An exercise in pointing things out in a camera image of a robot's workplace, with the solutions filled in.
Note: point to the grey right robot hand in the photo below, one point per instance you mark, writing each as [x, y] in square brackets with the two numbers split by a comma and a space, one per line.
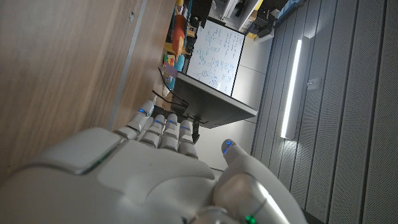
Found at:
[140, 180]

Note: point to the black computer monitor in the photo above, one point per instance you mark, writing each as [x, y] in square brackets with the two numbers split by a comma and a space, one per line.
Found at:
[211, 105]

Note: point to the colourful cube toy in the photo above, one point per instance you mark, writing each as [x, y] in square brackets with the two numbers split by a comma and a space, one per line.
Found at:
[169, 60]

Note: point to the whiteboard with writing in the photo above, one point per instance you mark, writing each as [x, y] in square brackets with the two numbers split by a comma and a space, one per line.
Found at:
[214, 53]

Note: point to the long ceiling light strip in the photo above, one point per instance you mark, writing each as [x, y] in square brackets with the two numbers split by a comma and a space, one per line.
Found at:
[290, 93]

